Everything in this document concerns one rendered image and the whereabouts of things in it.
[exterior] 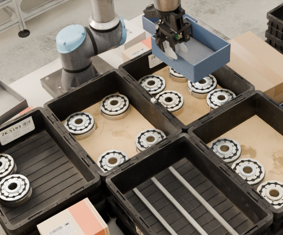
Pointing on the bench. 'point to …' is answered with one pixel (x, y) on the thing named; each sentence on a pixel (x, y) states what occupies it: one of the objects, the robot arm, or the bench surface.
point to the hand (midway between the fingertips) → (172, 54)
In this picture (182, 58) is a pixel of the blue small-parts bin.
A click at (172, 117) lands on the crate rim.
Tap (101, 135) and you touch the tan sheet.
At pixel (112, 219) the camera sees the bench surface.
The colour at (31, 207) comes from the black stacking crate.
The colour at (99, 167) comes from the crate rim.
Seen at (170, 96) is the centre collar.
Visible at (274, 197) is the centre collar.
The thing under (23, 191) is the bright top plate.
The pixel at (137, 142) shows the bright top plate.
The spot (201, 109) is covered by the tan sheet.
